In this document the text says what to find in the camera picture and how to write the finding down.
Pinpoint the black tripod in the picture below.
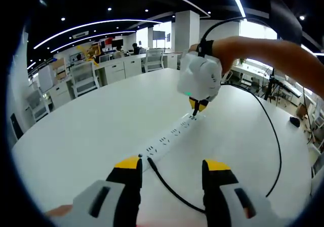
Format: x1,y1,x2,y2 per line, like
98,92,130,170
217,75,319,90
262,66,282,104

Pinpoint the large black hanging panel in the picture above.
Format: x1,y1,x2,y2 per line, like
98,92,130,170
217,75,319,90
269,0,304,45

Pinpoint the white power strip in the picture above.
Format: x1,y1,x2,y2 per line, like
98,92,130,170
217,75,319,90
138,111,206,174

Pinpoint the small cardboard box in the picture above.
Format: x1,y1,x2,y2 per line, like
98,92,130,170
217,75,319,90
295,102,309,119

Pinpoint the white mesh office chair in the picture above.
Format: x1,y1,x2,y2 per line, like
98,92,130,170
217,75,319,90
69,60,100,99
26,88,51,122
143,49,165,73

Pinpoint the black wrist strap with cable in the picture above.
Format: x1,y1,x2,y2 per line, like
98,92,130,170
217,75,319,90
197,16,248,58

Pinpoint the black monitor on stand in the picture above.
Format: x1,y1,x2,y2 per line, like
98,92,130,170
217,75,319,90
152,30,166,49

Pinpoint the white table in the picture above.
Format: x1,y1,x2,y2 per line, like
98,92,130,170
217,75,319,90
11,67,314,227

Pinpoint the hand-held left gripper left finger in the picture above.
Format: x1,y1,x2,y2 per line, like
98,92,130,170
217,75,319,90
54,155,143,227

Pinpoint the brown cardboard box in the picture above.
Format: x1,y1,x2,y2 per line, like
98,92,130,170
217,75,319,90
51,58,67,81

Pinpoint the yellow wire cart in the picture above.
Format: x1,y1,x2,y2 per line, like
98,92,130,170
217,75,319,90
76,44,101,66

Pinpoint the person's left hand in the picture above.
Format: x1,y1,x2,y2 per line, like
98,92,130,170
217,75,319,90
45,204,74,217

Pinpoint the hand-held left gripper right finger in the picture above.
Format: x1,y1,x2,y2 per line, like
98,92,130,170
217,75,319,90
201,158,287,227

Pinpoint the ceiling air vent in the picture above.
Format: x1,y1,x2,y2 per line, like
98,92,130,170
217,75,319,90
72,30,90,40

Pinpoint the white box appliance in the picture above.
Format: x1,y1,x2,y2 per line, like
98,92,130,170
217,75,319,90
37,64,56,94

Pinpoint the long white desk with drawers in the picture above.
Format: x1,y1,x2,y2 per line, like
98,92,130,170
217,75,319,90
49,51,183,104

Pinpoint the white window desk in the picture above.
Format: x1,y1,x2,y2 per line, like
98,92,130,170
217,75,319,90
229,63,275,86

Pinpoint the black data cable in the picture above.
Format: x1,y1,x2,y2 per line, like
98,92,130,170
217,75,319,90
146,81,282,214

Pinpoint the person's right hand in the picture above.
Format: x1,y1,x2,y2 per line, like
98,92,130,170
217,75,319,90
189,36,244,74

